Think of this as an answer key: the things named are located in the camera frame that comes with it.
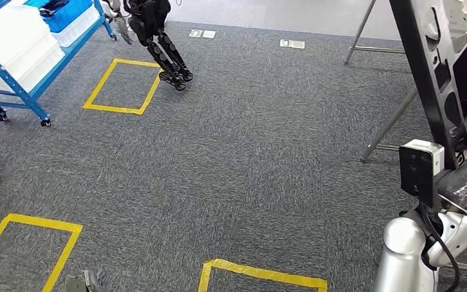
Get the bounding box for long black plastic part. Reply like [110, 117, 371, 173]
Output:
[389, 0, 467, 170]
[38, 0, 70, 18]

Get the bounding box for blue metal shelf rack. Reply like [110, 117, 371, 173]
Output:
[0, 0, 118, 128]

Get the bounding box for double metal floor outlet plate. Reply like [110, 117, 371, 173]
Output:
[189, 28, 217, 40]

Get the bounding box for yellow floor tape square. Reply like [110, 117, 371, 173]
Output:
[197, 258, 328, 292]
[81, 58, 162, 116]
[0, 214, 84, 292]

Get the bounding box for black humanoid robot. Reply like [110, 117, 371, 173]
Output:
[100, 0, 195, 92]

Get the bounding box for white plastic bin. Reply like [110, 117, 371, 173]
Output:
[0, 4, 66, 94]
[50, 4, 102, 49]

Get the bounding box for blue plastic bin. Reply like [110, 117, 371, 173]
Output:
[24, 0, 94, 34]

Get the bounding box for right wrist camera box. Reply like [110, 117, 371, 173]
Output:
[398, 139, 446, 209]

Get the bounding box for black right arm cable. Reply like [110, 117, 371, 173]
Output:
[417, 201, 462, 292]

